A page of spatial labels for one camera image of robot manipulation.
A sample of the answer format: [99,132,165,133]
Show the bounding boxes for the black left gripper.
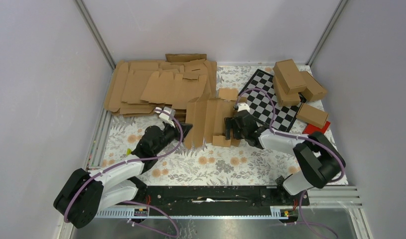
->
[154,119,193,155]

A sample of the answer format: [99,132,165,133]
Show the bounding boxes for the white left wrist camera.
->
[154,107,176,127]

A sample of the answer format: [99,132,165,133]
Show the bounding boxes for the floral patterned tablecloth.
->
[100,64,349,187]

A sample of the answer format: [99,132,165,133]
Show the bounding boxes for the red flat block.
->
[302,121,331,134]

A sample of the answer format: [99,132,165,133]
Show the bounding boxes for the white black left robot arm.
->
[53,122,193,229]

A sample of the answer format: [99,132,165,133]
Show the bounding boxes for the black white chessboard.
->
[239,69,306,132]

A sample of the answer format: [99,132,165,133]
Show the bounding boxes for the stack of flat cardboard sheets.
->
[104,53,217,121]

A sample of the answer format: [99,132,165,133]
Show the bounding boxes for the cardboard box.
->
[301,71,327,102]
[272,76,301,107]
[273,59,307,94]
[184,88,241,149]
[296,103,329,128]

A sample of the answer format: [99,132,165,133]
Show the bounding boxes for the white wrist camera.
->
[234,103,250,114]
[154,107,176,127]

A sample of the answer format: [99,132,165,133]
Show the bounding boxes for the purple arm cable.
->
[234,88,346,239]
[62,107,184,238]

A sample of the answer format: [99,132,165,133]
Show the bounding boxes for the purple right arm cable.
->
[234,88,346,239]

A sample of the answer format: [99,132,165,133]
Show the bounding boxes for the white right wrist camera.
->
[234,103,250,114]

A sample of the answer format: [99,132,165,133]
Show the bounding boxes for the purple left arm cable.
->
[62,107,184,238]

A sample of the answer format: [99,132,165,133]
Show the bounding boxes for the aluminium frame rail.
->
[80,186,362,222]

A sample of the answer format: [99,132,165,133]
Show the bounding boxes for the cardboard box on red block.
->
[296,103,329,128]

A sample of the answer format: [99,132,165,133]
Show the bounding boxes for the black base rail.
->
[133,184,310,217]

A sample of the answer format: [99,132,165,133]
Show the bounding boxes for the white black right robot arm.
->
[224,110,346,205]

